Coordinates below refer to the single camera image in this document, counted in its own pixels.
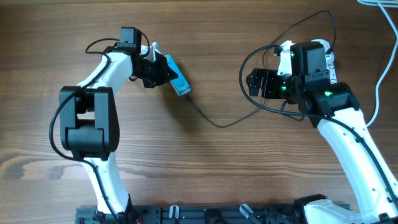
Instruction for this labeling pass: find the teal screen smartphone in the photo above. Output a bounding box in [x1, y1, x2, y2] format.
[165, 54, 192, 96]

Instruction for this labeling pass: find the black USB charging cable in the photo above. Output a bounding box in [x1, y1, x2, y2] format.
[185, 10, 338, 129]

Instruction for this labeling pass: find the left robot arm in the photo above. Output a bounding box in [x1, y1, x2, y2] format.
[50, 27, 191, 223]

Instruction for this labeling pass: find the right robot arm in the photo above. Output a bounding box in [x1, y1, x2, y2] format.
[239, 40, 397, 223]

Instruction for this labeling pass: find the white power strip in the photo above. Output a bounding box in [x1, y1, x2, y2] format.
[312, 39, 338, 84]

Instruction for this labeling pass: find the white power strip cord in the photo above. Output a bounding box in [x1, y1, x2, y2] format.
[356, 0, 398, 128]

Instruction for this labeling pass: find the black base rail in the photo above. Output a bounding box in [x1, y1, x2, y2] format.
[75, 203, 352, 224]

